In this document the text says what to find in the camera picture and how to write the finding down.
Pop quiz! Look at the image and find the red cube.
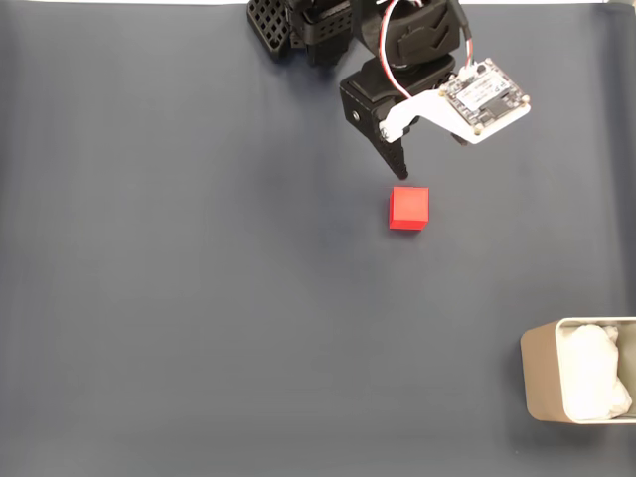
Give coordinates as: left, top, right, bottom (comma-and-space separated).
388, 186, 430, 233

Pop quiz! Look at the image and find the beige metal box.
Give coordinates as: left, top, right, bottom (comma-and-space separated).
520, 316, 636, 425

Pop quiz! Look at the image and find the dark blue-grey table mat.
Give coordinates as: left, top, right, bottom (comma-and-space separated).
0, 3, 636, 477

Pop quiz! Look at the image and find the white crumpled cloth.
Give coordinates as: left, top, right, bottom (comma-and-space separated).
563, 323, 634, 422

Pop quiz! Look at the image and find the camera board on white mount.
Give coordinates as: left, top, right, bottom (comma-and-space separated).
380, 57, 532, 146

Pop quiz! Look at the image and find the red and white servo wire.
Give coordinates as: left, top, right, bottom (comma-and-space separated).
379, 0, 429, 100

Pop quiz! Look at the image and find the black camera cable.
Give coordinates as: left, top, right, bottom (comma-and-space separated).
449, 0, 481, 70

